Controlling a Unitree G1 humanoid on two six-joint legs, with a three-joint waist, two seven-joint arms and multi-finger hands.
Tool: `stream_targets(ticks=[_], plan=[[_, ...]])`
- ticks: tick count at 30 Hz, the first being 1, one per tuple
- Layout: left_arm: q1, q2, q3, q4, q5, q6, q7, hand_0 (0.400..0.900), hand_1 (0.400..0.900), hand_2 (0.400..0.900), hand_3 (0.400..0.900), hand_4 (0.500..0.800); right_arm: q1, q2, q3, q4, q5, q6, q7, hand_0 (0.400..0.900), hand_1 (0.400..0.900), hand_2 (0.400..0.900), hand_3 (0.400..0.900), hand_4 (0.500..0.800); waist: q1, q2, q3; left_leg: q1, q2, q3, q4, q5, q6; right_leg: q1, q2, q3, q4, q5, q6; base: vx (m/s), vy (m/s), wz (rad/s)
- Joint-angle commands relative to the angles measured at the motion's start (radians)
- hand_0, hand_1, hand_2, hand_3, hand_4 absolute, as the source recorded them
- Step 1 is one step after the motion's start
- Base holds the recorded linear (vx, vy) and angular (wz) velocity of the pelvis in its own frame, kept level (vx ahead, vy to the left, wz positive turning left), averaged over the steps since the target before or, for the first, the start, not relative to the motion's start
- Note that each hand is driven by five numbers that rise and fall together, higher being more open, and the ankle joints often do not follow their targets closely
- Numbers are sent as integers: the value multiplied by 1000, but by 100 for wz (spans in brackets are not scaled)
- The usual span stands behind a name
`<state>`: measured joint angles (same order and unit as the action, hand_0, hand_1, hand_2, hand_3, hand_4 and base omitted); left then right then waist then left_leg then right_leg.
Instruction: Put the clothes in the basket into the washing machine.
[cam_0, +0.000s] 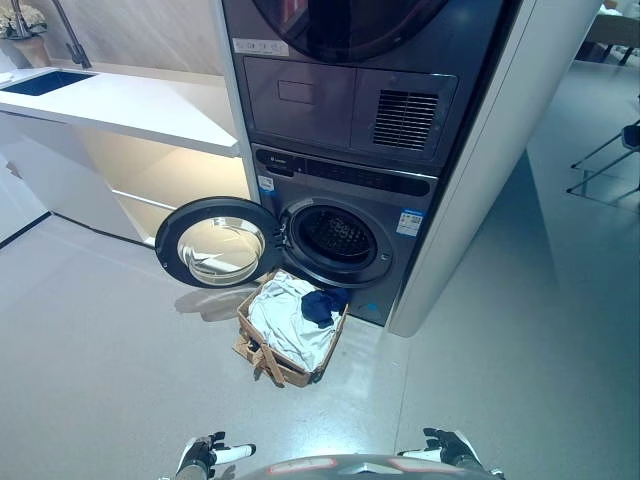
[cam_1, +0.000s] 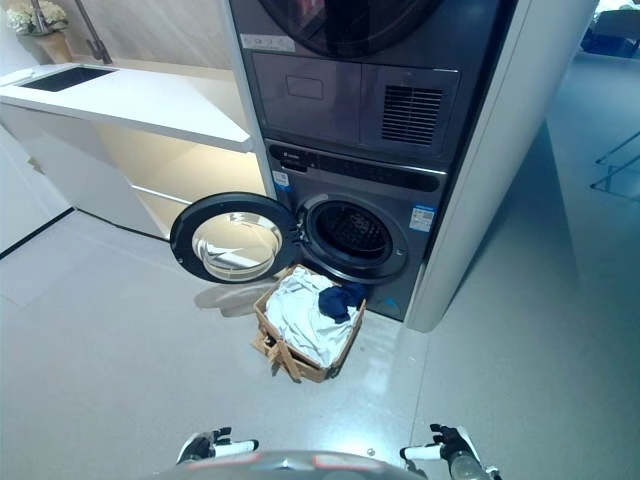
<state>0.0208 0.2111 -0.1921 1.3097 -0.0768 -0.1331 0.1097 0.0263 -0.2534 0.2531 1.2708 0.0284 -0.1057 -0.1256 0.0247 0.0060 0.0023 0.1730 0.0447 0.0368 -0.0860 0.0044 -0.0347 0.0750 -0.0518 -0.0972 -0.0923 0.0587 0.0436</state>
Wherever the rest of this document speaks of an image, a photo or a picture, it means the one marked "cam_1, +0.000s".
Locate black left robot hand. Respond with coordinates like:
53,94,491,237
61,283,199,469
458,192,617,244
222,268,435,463
175,426,260,466

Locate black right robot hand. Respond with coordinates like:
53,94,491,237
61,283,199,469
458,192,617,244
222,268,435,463
399,423,482,465

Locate navy blue garment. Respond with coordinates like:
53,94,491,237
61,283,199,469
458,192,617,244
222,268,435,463
318,284,366,323

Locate brown woven laundry basket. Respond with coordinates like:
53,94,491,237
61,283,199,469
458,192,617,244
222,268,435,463
250,264,368,384

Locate white crumpled clothes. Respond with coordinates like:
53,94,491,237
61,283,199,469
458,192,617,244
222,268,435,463
264,266,365,367

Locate grey front-load washing machine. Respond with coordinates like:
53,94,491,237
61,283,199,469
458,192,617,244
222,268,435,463
264,137,449,322

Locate silver robot torso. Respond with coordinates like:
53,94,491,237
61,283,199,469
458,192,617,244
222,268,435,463
174,448,417,480

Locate round washer door with glass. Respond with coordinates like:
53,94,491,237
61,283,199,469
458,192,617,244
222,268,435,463
169,192,294,288

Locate blue energy label sticker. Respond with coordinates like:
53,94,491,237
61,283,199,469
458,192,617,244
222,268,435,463
411,203,436,233

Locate white appliance cabinet housing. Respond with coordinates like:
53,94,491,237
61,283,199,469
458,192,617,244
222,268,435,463
227,0,600,333

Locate white counter cabinet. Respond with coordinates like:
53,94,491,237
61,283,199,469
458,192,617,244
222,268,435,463
0,63,257,242

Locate grey stacked dryer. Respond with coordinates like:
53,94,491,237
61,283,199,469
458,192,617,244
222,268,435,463
229,0,519,162

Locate black recessed sink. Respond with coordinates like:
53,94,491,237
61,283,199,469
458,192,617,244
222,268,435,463
18,67,119,93

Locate dark metal faucet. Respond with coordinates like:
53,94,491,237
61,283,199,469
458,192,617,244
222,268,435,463
73,0,114,66

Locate beige flower vase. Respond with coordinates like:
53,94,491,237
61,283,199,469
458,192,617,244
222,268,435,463
31,31,74,66

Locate blue background furniture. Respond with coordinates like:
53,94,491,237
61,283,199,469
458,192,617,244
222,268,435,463
579,3,640,54

